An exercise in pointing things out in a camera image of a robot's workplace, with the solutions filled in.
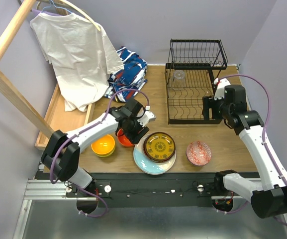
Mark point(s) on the wooden clothes rack frame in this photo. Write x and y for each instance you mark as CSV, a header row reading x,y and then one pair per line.
x,y
26,67

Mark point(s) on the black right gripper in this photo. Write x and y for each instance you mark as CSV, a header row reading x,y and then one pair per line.
x,y
208,103

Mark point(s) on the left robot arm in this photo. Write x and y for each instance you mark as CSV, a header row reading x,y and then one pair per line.
x,y
62,152

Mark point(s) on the green bowl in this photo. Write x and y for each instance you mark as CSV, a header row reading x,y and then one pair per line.
x,y
105,155

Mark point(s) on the orange-red bowl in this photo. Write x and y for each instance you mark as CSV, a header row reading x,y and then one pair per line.
x,y
123,140

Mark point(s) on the blue patterned cloth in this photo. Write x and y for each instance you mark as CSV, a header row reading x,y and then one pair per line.
x,y
131,77

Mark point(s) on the wooden tray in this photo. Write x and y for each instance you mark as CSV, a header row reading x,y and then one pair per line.
x,y
59,119

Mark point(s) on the black wire dish rack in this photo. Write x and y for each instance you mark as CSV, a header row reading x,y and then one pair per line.
x,y
202,60

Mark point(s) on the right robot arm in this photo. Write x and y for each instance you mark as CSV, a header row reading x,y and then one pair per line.
x,y
269,198

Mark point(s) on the yellow patterned dark-rimmed plate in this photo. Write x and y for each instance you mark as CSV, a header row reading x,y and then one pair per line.
x,y
159,147

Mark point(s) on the aluminium rail frame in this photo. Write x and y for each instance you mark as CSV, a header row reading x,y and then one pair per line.
x,y
61,211

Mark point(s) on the white and blue plate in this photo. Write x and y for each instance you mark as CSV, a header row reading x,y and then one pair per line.
x,y
146,164

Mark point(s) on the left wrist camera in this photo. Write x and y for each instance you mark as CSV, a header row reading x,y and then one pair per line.
x,y
146,118

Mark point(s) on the white t-shirt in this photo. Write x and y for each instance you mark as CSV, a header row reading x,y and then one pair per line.
x,y
82,57

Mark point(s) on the clear faceted drinking glass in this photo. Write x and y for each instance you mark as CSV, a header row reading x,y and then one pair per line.
x,y
178,80

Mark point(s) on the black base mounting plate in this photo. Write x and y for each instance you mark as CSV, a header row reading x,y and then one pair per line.
x,y
134,190

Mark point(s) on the red patterned bowl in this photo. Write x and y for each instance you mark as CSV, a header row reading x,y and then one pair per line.
x,y
198,153

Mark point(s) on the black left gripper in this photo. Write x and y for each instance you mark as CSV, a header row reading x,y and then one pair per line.
x,y
137,134

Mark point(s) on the yellow bowl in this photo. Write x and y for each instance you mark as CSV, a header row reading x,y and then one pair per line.
x,y
103,145

